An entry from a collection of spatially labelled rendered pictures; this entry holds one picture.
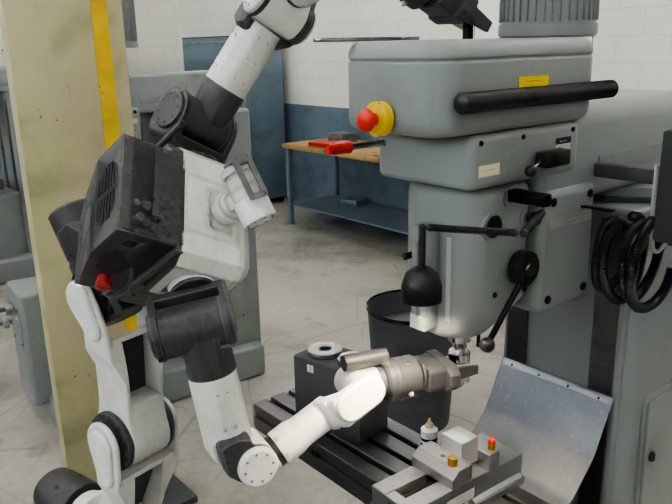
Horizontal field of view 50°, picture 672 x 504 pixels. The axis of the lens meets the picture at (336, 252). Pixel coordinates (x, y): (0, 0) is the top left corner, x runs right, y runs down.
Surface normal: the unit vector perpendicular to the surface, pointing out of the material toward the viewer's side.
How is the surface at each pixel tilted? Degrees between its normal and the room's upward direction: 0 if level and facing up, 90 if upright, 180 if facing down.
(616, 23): 90
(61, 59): 90
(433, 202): 90
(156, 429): 81
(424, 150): 90
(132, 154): 59
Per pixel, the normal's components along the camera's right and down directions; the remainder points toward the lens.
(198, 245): 0.66, -0.38
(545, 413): -0.70, -0.26
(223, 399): 0.44, 0.17
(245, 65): 0.43, 0.44
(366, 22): -0.77, 0.19
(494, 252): 0.64, 0.20
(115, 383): -0.61, 0.23
